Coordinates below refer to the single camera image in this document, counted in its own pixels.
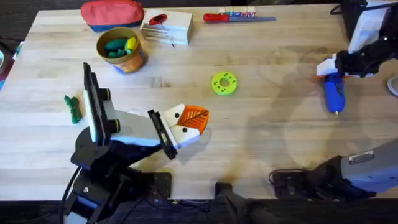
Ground green vegetable toy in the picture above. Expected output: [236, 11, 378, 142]
[63, 95, 83, 125]

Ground red handled scissors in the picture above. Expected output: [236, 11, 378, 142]
[148, 13, 175, 48]

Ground green disc with holes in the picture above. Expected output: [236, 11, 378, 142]
[211, 71, 239, 96]

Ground brown tub with toys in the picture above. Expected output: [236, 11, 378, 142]
[95, 27, 149, 75]

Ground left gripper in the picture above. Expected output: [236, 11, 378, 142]
[70, 98, 210, 175]

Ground red handled flat tool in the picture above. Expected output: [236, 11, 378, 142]
[203, 12, 277, 24]

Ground white cardboard box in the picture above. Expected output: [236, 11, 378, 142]
[139, 9, 194, 46]

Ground red and blue zip pouch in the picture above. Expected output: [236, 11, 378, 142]
[80, 0, 146, 33]

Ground white tape roll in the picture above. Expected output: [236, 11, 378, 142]
[386, 75, 398, 98]

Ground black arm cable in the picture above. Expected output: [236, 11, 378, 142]
[268, 167, 315, 187]
[60, 166, 82, 224]

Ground black camera stand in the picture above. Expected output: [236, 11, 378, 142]
[214, 182, 252, 224]

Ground black rail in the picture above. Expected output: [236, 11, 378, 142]
[0, 198, 398, 224]

